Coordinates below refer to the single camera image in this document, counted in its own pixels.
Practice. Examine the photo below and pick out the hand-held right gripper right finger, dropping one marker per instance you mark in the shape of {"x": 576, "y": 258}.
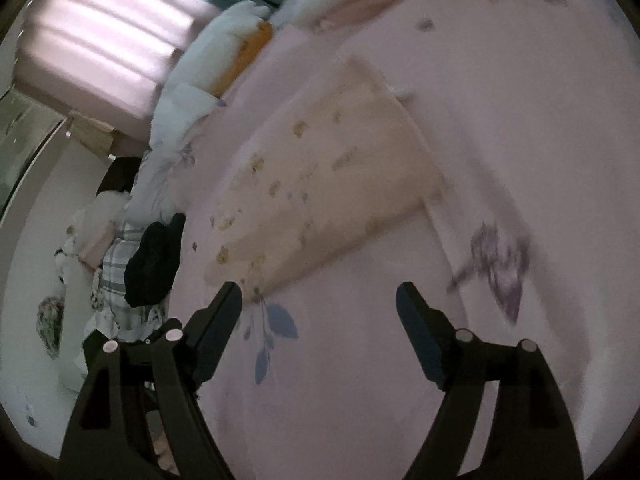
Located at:
{"x": 421, "y": 332}

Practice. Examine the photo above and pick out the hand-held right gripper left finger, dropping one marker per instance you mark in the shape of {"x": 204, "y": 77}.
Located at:
{"x": 220, "y": 330}

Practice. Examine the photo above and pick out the beige printed baby garment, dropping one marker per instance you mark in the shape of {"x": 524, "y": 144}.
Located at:
{"x": 325, "y": 185}

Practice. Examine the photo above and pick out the black plush cloth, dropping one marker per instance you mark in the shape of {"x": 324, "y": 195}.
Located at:
{"x": 152, "y": 260}

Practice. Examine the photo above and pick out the pink floral bed sheet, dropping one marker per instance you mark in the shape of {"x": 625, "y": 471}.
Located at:
{"x": 340, "y": 390}

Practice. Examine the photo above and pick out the grey plaid pillow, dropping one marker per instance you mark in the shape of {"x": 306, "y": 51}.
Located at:
{"x": 117, "y": 270}

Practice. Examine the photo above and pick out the white and pink plush doll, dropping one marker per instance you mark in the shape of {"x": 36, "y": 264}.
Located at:
{"x": 97, "y": 225}

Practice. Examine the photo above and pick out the floral cushion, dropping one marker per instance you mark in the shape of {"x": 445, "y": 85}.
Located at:
{"x": 50, "y": 327}

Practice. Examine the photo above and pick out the dark headboard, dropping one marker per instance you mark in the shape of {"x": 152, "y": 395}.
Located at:
{"x": 120, "y": 175}

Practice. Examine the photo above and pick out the white fluffy cushion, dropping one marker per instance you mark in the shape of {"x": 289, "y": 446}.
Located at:
{"x": 170, "y": 130}

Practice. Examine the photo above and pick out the wooden box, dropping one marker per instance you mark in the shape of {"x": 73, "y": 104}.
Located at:
{"x": 92, "y": 135}

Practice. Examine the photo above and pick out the orange pillow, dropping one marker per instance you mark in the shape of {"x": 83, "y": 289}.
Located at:
{"x": 245, "y": 55}

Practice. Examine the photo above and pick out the white goose plush toy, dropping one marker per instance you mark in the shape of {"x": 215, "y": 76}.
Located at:
{"x": 210, "y": 50}

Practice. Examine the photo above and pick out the pink sheer curtain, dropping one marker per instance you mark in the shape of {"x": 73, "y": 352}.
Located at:
{"x": 100, "y": 35}

